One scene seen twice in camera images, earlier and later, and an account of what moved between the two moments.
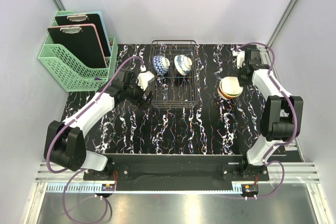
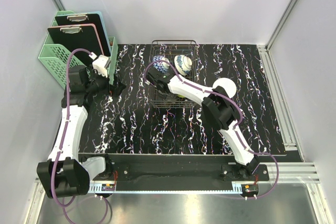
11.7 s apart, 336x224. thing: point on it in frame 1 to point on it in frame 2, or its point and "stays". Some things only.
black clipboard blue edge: x=94 y=18 stays
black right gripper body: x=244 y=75 to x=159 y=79
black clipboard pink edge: x=82 y=40 stays
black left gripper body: x=136 y=93 to x=104 y=86
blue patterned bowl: x=160 y=64 stays
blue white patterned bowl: x=182 y=64 stays
